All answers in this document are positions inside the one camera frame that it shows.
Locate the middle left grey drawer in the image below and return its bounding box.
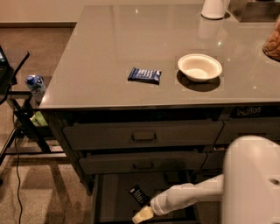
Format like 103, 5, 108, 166
79, 151, 207, 174

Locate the black rxbar chocolate bar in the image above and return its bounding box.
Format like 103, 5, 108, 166
129, 185, 150, 207

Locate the glass jar of nuts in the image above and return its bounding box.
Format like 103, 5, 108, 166
262, 17, 280, 61

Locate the top right grey drawer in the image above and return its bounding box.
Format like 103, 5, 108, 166
215, 117, 280, 144

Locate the green packet on cart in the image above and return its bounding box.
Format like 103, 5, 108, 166
31, 111, 47, 127

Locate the white paper bowl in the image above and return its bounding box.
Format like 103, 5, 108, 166
178, 53, 222, 82

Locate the open bottom grey drawer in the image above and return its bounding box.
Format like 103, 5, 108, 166
93, 171, 200, 224

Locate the black side cart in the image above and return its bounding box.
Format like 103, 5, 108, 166
0, 48, 63, 162

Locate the black power cable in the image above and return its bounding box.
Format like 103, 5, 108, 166
11, 110, 25, 224

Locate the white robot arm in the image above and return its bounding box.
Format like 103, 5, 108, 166
132, 136, 280, 224

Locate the blue candy bar wrapper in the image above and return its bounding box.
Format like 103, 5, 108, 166
128, 67, 161, 85

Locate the top left grey drawer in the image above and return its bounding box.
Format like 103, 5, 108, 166
63, 120, 223, 151

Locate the black snack bag in drawer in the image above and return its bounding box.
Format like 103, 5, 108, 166
231, 106, 280, 118

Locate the white cylindrical container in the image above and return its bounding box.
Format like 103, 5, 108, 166
201, 0, 230, 20

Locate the grey counter cabinet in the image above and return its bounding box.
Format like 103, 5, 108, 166
40, 4, 280, 189

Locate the middle right grey drawer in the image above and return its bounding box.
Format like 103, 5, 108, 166
202, 151, 225, 170

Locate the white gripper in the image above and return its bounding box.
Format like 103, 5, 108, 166
132, 186, 180, 224

